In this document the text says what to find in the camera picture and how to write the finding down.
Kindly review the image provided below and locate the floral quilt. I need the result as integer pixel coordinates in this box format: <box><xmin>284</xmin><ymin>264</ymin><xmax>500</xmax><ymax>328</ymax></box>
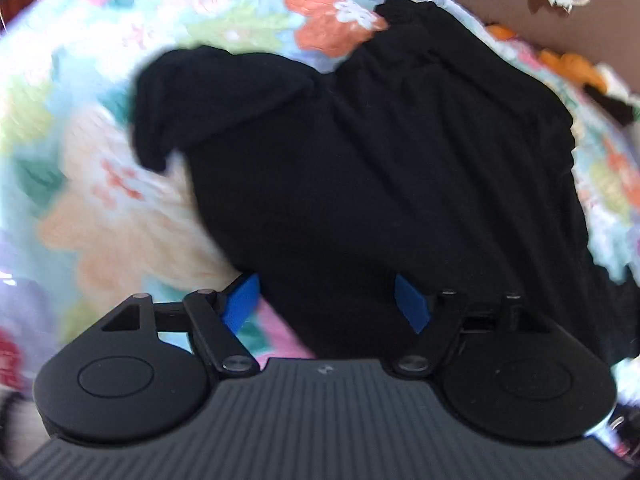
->
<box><xmin>0</xmin><ymin>0</ymin><xmax>640</xmax><ymax>411</ymax></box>

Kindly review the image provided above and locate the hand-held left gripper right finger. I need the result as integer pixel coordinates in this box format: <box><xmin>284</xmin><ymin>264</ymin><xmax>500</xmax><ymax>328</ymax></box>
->
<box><xmin>392</xmin><ymin>273</ymin><xmax>552</xmax><ymax>377</ymax></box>

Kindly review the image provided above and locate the black garment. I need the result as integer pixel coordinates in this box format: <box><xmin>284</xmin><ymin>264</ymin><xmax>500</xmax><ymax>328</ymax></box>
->
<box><xmin>132</xmin><ymin>0</ymin><xmax>640</xmax><ymax>362</ymax></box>

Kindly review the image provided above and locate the wooden brush with black bristles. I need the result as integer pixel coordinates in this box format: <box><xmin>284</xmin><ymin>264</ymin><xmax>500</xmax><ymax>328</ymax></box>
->
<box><xmin>584</xmin><ymin>85</ymin><xmax>640</xmax><ymax>127</ymax></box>

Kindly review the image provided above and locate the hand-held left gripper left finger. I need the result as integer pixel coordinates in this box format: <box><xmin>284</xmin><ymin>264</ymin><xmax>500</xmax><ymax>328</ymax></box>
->
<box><xmin>100</xmin><ymin>273</ymin><xmax>261</xmax><ymax>379</ymax></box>

